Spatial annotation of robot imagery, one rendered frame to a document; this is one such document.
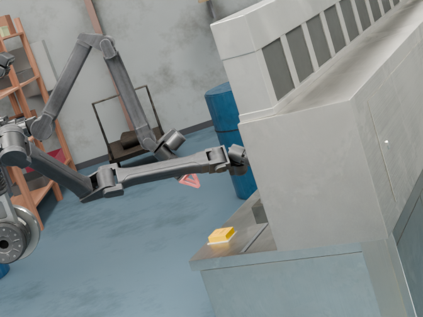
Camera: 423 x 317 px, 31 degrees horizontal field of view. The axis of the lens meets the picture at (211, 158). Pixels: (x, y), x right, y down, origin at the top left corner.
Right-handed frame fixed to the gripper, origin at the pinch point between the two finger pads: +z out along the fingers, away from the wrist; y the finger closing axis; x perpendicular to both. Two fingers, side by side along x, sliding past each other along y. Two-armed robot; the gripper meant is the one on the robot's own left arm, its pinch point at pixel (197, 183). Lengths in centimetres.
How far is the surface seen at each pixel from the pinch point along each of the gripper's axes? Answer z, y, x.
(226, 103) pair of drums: 35, 304, -15
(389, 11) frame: 4, -20, -90
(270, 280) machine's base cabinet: 28, -51, 0
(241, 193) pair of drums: 96, 315, 31
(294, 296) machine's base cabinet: 37, -54, -2
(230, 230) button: 14.1, -27.4, 0.5
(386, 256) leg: 17, -122, -34
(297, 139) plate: -16, -124, -40
